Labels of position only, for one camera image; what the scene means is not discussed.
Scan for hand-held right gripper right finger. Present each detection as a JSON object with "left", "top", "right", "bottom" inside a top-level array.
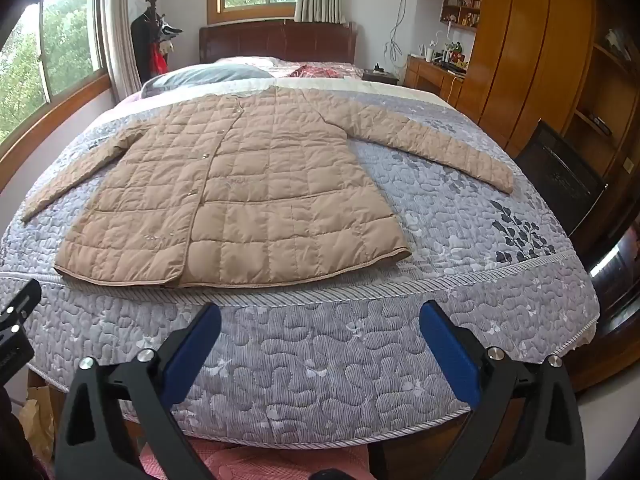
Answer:
[{"left": 419, "top": 300, "right": 587, "bottom": 480}]

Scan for dark nightstand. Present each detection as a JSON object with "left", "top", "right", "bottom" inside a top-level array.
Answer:
[{"left": 361, "top": 65, "right": 400, "bottom": 87}]

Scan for wooden open shelf unit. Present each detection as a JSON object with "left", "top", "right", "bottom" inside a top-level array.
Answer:
[{"left": 565, "top": 10, "right": 640, "bottom": 211}]

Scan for brown paper bag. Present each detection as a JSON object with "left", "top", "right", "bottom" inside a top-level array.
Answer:
[{"left": 19, "top": 385, "right": 57, "bottom": 463}]

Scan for beige quilted jacket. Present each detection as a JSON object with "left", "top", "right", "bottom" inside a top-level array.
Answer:
[{"left": 20, "top": 86, "right": 516, "bottom": 288}]

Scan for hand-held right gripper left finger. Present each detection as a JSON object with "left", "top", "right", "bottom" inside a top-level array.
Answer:
[{"left": 54, "top": 302, "right": 222, "bottom": 480}]

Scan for grey patterned quilted bedspread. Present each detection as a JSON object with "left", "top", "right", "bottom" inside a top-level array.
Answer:
[{"left": 0, "top": 77, "right": 601, "bottom": 448}]

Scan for black chair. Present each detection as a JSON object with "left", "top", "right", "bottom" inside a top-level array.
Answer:
[{"left": 514, "top": 120, "right": 608, "bottom": 237}]

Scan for wooden coat rack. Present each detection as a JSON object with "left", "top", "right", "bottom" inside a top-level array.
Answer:
[{"left": 142, "top": 0, "right": 176, "bottom": 83}]

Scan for red patterned blanket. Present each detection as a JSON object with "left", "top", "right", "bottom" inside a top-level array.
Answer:
[{"left": 287, "top": 62, "right": 366, "bottom": 81}]

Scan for grey pillow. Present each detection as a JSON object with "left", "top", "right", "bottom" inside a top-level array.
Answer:
[{"left": 140, "top": 63, "right": 276, "bottom": 98}]

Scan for person's pink clothing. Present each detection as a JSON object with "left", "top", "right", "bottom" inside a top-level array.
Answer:
[{"left": 137, "top": 440, "right": 376, "bottom": 480}]

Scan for wall shelf with books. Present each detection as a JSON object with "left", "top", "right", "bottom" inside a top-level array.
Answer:
[{"left": 440, "top": 0, "right": 484, "bottom": 32}]

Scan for large wooden framed window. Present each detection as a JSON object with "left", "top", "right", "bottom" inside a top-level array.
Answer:
[{"left": 0, "top": 0, "right": 112, "bottom": 181}]

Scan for small desk ornaments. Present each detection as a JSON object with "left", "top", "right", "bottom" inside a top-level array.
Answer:
[{"left": 420, "top": 35, "right": 469, "bottom": 69}]

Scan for wooden wardrobe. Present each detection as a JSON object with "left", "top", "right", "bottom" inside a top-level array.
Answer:
[{"left": 422, "top": 0, "right": 601, "bottom": 147}]

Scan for dark glossy furniture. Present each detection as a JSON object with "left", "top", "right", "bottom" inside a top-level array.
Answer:
[{"left": 590, "top": 225, "right": 640, "bottom": 323}]

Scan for wooden desk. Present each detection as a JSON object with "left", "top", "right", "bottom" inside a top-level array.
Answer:
[{"left": 404, "top": 55, "right": 469, "bottom": 107}]

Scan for cream bed sheet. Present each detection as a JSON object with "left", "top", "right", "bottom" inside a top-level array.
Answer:
[{"left": 272, "top": 76, "right": 451, "bottom": 107}]

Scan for red hanging garment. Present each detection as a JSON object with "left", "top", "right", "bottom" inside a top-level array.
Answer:
[{"left": 152, "top": 42, "right": 172, "bottom": 75}]

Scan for dark wooden headboard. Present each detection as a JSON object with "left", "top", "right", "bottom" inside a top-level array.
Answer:
[{"left": 199, "top": 21, "right": 358, "bottom": 65}]

